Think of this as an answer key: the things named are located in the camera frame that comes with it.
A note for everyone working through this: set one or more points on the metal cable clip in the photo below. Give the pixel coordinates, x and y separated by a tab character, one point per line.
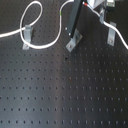
74	41
111	35
27	36

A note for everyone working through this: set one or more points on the middle metal cable clip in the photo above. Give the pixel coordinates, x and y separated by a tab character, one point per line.
74	41

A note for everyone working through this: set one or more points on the left metal cable clip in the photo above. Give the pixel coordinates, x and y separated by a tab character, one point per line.
27	36

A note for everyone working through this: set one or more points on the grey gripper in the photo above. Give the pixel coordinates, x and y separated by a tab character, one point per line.
76	8

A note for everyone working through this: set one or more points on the right metal cable clip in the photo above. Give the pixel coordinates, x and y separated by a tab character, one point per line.
111	35

